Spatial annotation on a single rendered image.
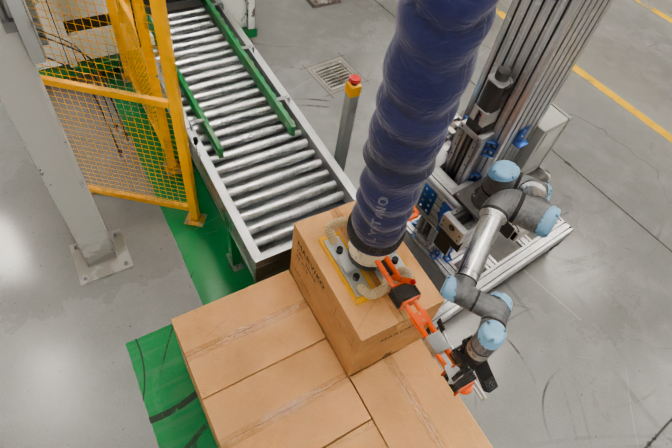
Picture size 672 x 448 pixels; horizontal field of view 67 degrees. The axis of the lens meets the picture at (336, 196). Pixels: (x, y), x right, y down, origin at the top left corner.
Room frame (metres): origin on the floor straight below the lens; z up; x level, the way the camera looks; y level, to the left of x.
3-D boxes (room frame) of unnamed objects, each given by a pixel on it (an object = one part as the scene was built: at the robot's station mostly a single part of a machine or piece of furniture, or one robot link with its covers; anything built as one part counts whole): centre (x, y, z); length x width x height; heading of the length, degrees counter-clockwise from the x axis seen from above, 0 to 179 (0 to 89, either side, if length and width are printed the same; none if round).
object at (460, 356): (0.68, -0.53, 1.22); 0.09 x 0.08 x 0.12; 37
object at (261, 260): (1.44, 0.06, 0.58); 0.70 x 0.03 x 0.06; 128
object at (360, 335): (1.14, -0.18, 0.74); 0.60 x 0.40 x 0.40; 37
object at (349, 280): (1.08, -0.10, 0.97); 0.34 x 0.10 x 0.05; 37
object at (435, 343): (0.77, -0.46, 1.07); 0.07 x 0.07 x 0.04; 37
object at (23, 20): (1.47, 1.24, 1.62); 0.20 x 0.05 x 0.30; 38
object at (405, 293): (0.94, -0.33, 1.07); 0.10 x 0.08 x 0.06; 127
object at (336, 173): (2.56, 0.52, 0.50); 2.31 x 0.05 x 0.19; 38
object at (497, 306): (0.78, -0.55, 1.38); 0.11 x 0.11 x 0.08; 71
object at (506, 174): (1.51, -0.69, 1.20); 0.13 x 0.12 x 0.14; 71
